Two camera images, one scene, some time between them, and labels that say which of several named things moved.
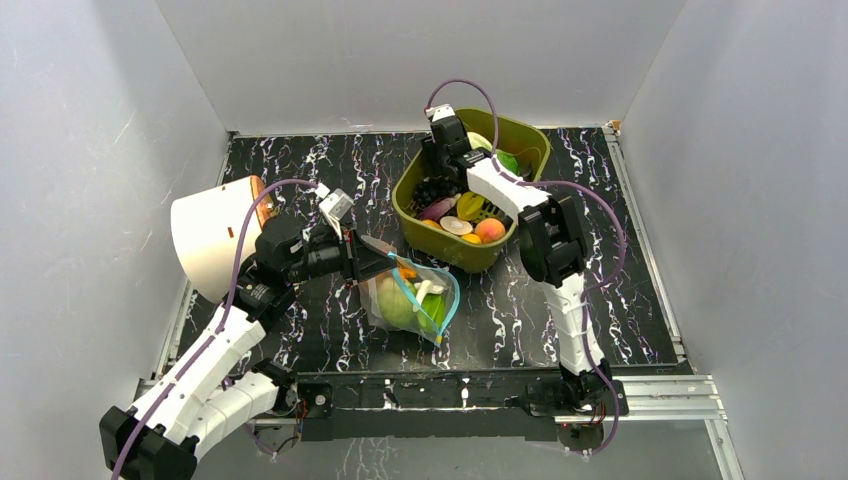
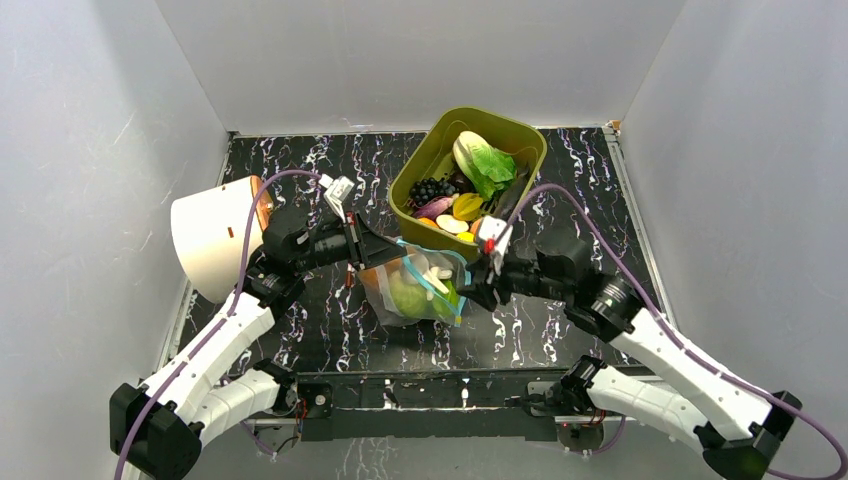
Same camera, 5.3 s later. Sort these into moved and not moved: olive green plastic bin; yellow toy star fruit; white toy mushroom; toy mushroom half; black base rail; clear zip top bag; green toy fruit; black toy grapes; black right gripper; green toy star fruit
Moved: green toy fruit; black right gripper; white toy mushroom; green toy star fruit; clear zip top bag
Not moved: olive green plastic bin; black toy grapes; yellow toy star fruit; toy mushroom half; black base rail
